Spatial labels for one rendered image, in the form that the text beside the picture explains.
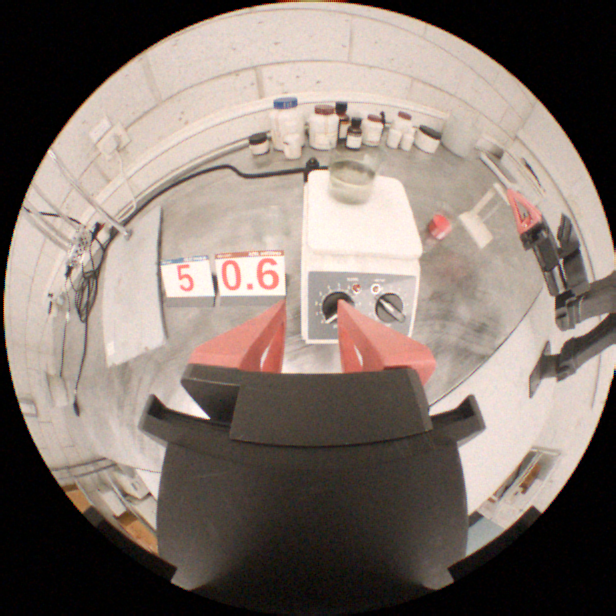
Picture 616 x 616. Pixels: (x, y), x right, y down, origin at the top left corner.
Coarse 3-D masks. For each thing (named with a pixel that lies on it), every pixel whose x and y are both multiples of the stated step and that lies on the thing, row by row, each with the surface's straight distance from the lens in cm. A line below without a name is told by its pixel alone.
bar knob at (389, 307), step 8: (384, 296) 22; (392, 296) 22; (376, 304) 22; (384, 304) 20; (392, 304) 21; (400, 304) 22; (376, 312) 22; (384, 312) 22; (392, 312) 21; (400, 312) 21; (384, 320) 22; (392, 320) 23; (400, 320) 22
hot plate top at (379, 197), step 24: (312, 192) 23; (384, 192) 26; (312, 216) 21; (336, 216) 21; (360, 216) 22; (384, 216) 23; (408, 216) 24; (312, 240) 19; (336, 240) 19; (360, 240) 20; (384, 240) 21; (408, 240) 22
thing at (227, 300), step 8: (216, 264) 27; (224, 296) 28; (232, 296) 28; (240, 296) 27; (248, 296) 27; (256, 296) 27; (264, 296) 26; (272, 296) 26; (280, 296) 26; (224, 304) 28; (232, 304) 27; (240, 304) 27; (248, 304) 27; (256, 304) 26; (264, 304) 26; (272, 304) 26
